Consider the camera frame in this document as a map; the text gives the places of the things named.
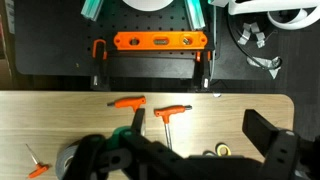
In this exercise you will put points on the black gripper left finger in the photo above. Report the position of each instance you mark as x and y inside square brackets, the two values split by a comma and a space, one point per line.
[100, 160]

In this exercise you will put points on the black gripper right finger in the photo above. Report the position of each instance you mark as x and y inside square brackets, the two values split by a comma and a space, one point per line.
[270, 143]

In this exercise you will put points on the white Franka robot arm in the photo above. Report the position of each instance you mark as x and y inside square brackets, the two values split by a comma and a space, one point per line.
[146, 4]

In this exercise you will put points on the silver tape scrap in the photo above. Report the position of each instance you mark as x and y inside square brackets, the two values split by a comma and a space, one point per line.
[266, 63]
[248, 31]

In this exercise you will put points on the orange spirit level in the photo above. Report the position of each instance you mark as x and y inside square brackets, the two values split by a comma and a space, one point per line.
[146, 43]

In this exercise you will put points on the aluminium extrusion bar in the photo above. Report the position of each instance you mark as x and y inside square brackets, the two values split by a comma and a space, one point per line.
[195, 13]
[91, 8]

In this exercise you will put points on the grey duct tape roll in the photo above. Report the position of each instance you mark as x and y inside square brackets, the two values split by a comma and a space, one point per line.
[65, 156]

